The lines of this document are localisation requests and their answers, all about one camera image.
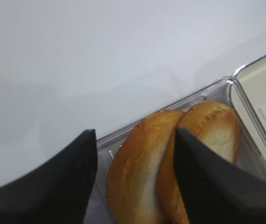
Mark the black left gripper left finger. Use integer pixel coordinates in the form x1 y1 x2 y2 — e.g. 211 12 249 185
0 129 98 224

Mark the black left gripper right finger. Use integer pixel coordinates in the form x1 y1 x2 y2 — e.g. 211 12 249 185
174 128 266 224

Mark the clear plastic bun container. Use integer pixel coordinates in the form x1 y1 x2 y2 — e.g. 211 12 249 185
94 77 266 224

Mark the front middle bun half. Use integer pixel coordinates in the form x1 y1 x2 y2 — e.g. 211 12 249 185
106 110 184 224

